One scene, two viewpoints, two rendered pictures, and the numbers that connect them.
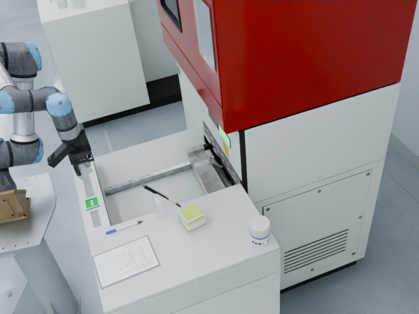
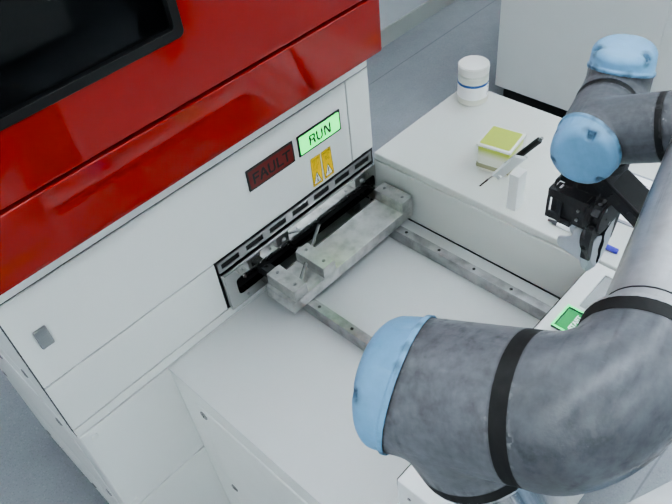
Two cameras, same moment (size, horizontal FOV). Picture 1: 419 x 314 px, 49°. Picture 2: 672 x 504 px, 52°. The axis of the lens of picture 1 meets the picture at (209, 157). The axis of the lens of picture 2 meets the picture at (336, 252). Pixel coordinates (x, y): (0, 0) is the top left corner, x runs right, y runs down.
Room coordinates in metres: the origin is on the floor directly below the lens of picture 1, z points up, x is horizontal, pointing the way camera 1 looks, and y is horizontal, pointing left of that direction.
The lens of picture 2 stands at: (1.93, 0.95, 1.88)
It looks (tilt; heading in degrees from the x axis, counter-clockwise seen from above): 45 degrees down; 245
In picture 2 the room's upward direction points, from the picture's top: 8 degrees counter-clockwise
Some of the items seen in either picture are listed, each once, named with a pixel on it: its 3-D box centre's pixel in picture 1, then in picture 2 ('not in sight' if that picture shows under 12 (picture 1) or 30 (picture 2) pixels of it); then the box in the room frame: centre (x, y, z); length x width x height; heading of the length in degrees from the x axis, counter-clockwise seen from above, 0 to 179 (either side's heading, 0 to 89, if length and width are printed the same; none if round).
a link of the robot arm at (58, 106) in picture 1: (61, 111); (616, 87); (1.30, 0.47, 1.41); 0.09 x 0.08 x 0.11; 29
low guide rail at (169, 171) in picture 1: (158, 175); (369, 345); (1.55, 0.24, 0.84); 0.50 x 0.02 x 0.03; 106
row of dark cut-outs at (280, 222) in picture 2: (220, 150); (299, 208); (1.52, -0.05, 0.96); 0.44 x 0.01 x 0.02; 16
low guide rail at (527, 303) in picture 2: not in sight; (456, 264); (1.29, 0.17, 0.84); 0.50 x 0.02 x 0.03; 106
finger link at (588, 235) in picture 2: not in sight; (591, 233); (1.31, 0.49, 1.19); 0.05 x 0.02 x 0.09; 16
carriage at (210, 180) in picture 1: (207, 176); (343, 248); (1.47, 0.02, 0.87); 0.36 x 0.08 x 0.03; 16
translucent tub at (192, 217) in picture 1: (192, 217); (500, 151); (1.12, 0.09, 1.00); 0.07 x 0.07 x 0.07; 25
